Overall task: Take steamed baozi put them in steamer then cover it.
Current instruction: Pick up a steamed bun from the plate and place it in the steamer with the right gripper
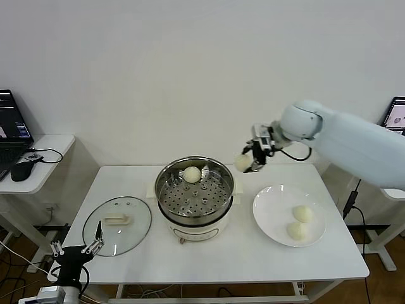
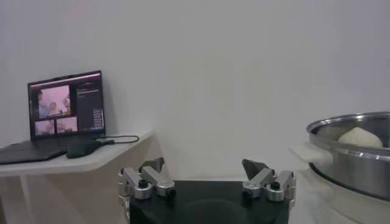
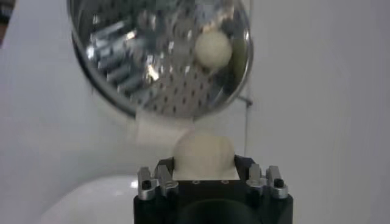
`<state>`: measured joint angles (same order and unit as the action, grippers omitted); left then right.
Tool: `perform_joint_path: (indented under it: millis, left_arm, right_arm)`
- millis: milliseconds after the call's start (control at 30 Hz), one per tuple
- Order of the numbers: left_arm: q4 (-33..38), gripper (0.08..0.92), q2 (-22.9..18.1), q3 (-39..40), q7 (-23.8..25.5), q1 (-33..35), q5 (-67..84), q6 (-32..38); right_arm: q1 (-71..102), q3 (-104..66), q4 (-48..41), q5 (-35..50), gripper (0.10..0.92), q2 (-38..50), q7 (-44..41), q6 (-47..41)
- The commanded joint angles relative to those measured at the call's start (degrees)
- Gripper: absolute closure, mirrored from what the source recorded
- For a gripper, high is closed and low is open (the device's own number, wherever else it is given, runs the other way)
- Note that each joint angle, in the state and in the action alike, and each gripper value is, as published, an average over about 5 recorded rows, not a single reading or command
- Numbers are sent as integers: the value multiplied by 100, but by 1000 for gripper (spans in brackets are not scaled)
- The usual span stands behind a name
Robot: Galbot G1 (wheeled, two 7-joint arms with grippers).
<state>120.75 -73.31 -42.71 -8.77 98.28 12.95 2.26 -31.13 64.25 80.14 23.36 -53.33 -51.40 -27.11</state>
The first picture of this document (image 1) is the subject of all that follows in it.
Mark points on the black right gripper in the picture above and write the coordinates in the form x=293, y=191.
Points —
x=261, y=155

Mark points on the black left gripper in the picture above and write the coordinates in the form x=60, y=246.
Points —
x=71, y=258

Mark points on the white steamed baozi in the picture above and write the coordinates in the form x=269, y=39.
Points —
x=302, y=213
x=297, y=231
x=242, y=162
x=192, y=174

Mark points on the round glass pot lid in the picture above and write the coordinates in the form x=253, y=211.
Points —
x=136, y=218

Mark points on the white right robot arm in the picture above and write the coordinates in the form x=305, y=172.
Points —
x=348, y=142

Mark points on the perforated steel steamer basket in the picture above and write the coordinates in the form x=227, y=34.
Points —
x=215, y=196

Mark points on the large white table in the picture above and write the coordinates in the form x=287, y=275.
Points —
x=126, y=190

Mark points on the round white plate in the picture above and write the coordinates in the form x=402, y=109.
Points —
x=269, y=234

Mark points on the cream electric cooking pot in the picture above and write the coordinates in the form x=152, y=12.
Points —
x=215, y=232

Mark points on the black computer mouse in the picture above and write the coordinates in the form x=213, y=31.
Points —
x=21, y=172

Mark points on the small white side table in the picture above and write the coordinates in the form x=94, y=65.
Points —
x=395, y=193
x=53, y=149

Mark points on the black laptop dark screen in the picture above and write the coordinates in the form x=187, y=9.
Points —
x=12, y=149

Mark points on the grey laptop pink screen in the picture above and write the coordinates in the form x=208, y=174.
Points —
x=397, y=117

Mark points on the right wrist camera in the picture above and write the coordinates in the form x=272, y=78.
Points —
x=263, y=141

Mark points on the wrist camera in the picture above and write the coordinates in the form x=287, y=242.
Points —
x=263, y=141
x=27, y=300

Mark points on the white wall socket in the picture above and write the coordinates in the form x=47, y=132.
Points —
x=53, y=207

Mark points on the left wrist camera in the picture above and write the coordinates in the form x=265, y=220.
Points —
x=27, y=300

